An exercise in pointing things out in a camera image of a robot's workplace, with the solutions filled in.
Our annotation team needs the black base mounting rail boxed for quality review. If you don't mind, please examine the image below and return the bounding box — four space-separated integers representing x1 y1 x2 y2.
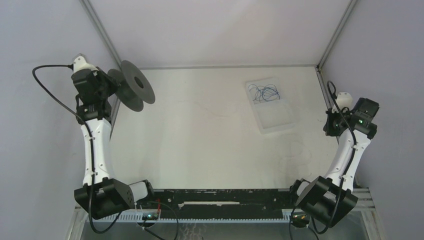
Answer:
136 180 308 219

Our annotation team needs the white slotted cable duct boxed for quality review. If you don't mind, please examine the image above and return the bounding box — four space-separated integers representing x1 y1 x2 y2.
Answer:
86 211 312 223

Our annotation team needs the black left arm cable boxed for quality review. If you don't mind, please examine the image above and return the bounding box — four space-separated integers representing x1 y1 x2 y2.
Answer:
32 64 123 235

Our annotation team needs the blue cable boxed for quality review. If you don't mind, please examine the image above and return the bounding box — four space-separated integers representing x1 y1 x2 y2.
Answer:
248 83 281 103

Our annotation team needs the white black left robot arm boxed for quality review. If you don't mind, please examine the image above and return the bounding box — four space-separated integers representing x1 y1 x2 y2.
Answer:
71 69 157 220

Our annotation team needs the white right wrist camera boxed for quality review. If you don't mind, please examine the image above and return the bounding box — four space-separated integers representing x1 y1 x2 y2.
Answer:
335 92 353 110

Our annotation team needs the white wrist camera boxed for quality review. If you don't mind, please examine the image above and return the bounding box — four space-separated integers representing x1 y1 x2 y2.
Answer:
335 92 353 110
72 53 99 73

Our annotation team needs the dark grey perforated spool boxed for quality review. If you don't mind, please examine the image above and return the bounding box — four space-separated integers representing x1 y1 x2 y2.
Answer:
107 60 156 112

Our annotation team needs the clear plastic two-compartment tray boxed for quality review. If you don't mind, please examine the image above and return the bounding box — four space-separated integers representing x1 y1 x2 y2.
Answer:
245 77 296 135

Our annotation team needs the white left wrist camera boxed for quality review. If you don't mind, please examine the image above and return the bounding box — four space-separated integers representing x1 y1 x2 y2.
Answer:
72 53 99 73

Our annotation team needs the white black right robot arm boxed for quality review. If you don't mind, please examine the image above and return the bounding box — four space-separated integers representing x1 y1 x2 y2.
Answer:
289 97 380 229

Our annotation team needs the white beaded cable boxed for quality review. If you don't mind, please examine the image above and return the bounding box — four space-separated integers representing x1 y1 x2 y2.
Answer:
185 99 314 180

